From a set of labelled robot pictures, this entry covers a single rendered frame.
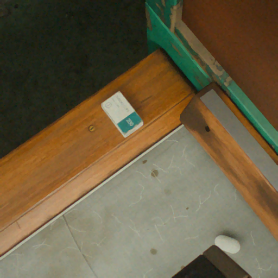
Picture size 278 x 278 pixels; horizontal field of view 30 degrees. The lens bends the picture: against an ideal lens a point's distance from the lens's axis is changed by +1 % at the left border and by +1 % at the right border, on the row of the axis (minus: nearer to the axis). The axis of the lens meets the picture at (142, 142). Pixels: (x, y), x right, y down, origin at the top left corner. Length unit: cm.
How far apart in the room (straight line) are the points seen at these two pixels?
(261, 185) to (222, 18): 22
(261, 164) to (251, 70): 13
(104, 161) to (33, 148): 11
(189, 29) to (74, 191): 29
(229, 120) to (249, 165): 6
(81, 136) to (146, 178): 12
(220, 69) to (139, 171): 21
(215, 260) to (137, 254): 34
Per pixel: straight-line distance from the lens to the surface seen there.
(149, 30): 86
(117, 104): 78
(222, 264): 44
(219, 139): 71
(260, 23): 55
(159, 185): 79
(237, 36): 62
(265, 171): 69
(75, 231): 80
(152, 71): 82
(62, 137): 80
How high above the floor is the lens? 152
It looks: 75 degrees down
